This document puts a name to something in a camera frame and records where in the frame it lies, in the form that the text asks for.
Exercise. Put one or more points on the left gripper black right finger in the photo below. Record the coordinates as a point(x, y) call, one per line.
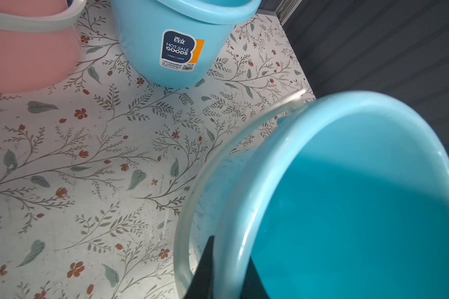
point(253, 287)

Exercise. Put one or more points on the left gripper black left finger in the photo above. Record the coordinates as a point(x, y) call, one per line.
point(201, 286)

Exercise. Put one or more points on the teal plastic bucket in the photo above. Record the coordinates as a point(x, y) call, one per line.
point(346, 197)
point(173, 43)

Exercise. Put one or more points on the pink plastic bucket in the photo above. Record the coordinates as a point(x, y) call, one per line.
point(39, 43)

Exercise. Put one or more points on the floral patterned table mat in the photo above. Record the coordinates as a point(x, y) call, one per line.
point(94, 170)

